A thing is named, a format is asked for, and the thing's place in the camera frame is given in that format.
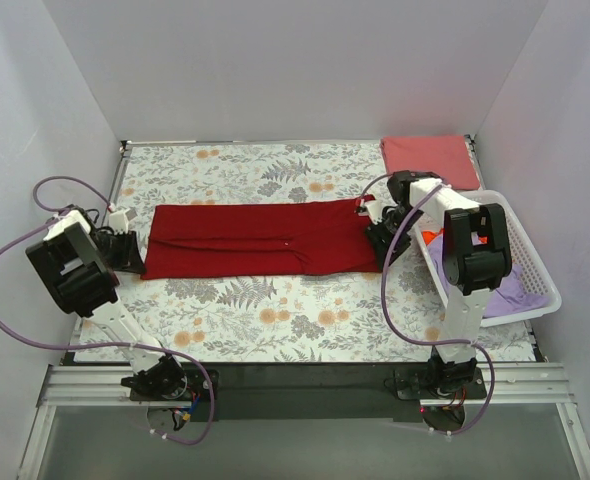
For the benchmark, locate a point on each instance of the lavender t shirt in basket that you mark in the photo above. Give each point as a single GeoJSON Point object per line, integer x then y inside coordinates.
{"type": "Point", "coordinates": [511, 296]}

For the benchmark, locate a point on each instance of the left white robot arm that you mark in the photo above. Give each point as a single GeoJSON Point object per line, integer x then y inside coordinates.
{"type": "Point", "coordinates": [78, 263]}

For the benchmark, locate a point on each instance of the folded pink t shirt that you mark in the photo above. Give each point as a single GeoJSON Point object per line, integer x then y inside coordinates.
{"type": "Point", "coordinates": [447, 156]}

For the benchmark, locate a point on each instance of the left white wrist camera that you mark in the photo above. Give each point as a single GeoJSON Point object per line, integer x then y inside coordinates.
{"type": "Point", "coordinates": [119, 220]}

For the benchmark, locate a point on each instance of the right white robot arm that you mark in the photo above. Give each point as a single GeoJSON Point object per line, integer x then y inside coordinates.
{"type": "Point", "coordinates": [476, 254]}

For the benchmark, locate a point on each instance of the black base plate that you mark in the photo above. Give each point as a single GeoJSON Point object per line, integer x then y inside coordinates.
{"type": "Point", "coordinates": [413, 382]}
{"type": "Point", "coordinates": [172, 385]}

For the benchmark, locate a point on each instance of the orange garment in basket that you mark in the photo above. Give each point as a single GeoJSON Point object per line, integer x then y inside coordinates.
{"type": "Point", "coordinates": [431, 236]}

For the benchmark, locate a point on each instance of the dark red t shirt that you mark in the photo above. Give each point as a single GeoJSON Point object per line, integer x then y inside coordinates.
{"type": "Point", "coordinates": [217, 241]}

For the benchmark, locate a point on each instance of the aluminium frame rail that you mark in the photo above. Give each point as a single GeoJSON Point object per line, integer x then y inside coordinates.
{"type": "Point", "coordinates": [310, 421]}

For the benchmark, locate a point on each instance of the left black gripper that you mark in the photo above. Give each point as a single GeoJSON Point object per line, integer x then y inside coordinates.
{"type": "Point", "coordinates": [129, 251]}

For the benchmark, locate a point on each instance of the white plastic laundry basket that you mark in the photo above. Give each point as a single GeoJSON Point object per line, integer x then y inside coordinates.
{"type": "Point", "coordinates": [533, 275]}

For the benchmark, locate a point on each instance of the floral patterned table cloth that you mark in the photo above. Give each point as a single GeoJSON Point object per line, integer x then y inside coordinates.
{"type": "Point", "coordinates": [337, 318]}

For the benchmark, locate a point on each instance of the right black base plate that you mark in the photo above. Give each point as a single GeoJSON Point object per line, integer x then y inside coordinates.
{"type": "Point", "coordinates": [413, 382]}

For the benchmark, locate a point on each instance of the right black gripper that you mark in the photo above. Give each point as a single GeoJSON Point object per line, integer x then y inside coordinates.
{"type": "Point", "coordinates": [387, 239]}

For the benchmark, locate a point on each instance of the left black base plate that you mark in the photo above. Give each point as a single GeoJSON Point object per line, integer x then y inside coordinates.
{"type": "Point", "coordinates": [172, 385]}

